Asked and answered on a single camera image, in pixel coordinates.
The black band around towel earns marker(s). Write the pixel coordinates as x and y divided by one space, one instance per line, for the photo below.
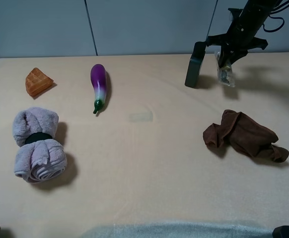
39 136

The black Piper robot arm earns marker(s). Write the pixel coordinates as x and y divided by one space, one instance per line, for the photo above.
267 5

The gold chocolate snack packet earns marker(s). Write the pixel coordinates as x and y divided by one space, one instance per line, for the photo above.
225 74

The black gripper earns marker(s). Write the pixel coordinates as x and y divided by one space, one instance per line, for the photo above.
240 37

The rolled lavender towel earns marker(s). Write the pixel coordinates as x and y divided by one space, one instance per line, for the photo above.
42 160

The crumpled brown cloth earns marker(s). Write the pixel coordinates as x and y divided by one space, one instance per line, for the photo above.
245 136

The black block bottom right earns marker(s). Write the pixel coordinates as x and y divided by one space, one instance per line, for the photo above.
281 232

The orange waffle piece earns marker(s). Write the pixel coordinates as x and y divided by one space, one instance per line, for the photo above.
36 82

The purple toy eggplant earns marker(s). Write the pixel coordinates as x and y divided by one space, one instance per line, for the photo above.
98 77

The grey foam mat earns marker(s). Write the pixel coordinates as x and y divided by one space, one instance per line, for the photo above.
177 230

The black pump bottle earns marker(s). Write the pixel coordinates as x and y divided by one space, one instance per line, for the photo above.
195 64

